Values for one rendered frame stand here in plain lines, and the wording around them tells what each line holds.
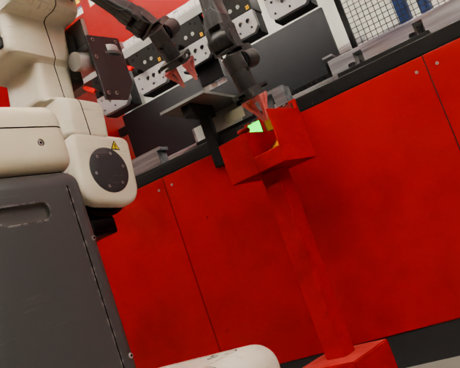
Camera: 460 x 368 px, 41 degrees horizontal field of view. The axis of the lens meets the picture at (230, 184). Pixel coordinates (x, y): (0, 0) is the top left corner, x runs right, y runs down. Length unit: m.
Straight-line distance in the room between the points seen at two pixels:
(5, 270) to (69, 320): 0.13
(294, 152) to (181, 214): 0.63
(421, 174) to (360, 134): 0.22
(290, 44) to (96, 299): 1.88
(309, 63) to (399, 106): 0.88
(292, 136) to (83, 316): 0.90
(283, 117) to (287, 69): 1.01
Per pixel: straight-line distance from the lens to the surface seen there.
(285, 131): 1.71
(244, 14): 2.23
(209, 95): 2.04
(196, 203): 2.16
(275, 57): 2.75
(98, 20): 2.60
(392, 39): 2.03
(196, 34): 2.32
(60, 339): 1.00
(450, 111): 1.85
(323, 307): 1.74
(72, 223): 1.07
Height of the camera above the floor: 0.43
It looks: 8 degrees up
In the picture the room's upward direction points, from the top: 19 degrees counter-clockwise
